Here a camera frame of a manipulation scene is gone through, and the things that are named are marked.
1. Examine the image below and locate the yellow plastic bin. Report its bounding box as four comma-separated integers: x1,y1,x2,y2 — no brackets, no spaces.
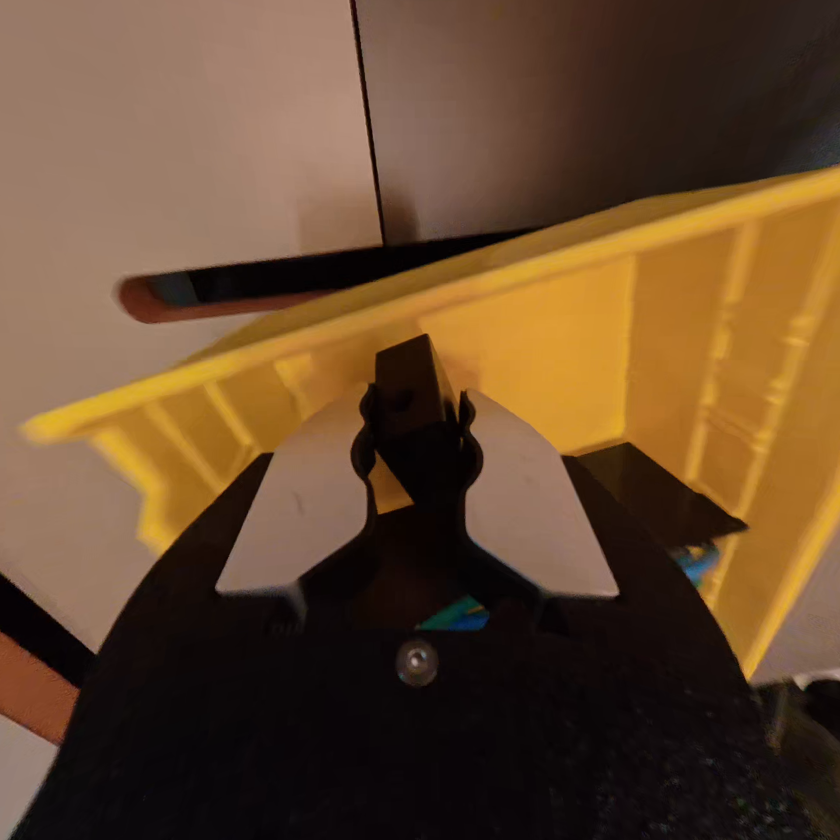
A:
20,165,840,680

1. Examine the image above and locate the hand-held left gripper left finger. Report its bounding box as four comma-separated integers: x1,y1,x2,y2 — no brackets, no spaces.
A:
215,384,382,598

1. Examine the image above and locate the black flat panel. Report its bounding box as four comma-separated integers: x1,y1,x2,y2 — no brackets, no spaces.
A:
576,441,750,547

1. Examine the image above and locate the black rectangular box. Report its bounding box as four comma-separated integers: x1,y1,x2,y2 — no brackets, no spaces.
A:
373,333,462,509

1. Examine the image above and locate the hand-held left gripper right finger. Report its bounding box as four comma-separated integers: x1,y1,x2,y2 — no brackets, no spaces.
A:
457,388,622,599

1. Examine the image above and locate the green cable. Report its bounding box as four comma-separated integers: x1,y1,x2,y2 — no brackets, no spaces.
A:
416,543,723,632

